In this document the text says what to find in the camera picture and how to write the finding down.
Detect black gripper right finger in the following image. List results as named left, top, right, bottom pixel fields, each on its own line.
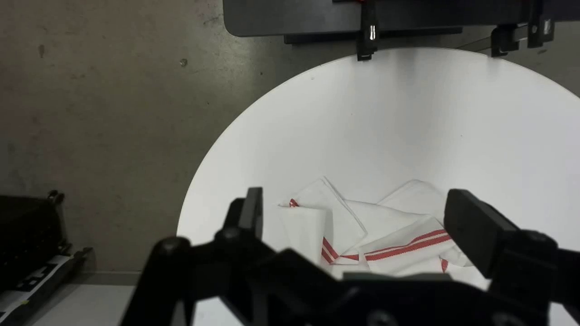
left=444, top=189, right=556, bottom=285

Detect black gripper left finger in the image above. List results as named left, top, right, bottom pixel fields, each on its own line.
left=223, top=187, right=263, bottom=239

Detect white red-striped cloth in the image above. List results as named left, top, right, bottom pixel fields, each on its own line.
left=270, top=180, right=478, bottom=281

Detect black equipment case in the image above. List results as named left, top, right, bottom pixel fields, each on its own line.
left=0, top=191, right=92, bottom=326

